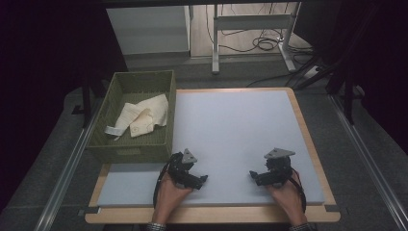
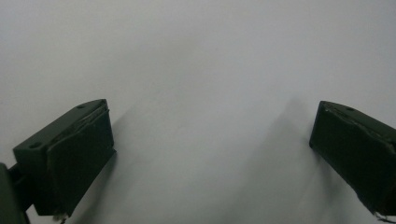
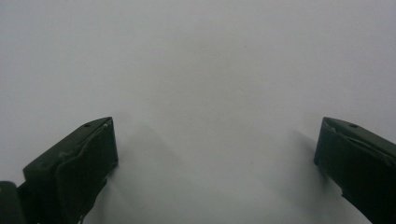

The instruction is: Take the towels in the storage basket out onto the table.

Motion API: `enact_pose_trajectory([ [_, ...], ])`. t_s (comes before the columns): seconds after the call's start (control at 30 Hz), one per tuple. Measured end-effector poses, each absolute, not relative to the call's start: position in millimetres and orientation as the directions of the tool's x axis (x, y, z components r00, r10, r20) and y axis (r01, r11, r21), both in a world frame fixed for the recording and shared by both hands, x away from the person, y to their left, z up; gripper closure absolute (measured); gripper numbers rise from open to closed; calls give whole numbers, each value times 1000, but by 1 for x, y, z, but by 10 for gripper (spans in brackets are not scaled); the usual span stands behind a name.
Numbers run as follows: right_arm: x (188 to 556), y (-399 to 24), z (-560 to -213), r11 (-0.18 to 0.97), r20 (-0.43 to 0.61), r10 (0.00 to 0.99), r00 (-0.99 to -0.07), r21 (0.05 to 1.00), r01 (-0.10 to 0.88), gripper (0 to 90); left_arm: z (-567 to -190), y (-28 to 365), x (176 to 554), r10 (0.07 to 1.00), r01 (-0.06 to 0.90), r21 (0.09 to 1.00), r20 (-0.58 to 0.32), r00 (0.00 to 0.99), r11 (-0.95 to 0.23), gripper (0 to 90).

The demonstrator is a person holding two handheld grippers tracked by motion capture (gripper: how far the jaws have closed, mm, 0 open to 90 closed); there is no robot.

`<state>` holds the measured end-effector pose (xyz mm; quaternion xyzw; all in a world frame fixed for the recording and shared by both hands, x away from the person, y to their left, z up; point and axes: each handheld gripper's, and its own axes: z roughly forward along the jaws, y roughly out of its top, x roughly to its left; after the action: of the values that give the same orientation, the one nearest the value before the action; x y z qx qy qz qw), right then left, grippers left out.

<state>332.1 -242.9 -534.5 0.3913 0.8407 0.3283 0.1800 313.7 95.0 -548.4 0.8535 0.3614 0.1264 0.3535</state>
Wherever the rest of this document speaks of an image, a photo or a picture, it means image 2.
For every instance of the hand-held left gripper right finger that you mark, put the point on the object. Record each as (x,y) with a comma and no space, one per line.
(358,149)

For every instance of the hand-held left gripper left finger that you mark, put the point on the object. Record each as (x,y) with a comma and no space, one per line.
(74,161)

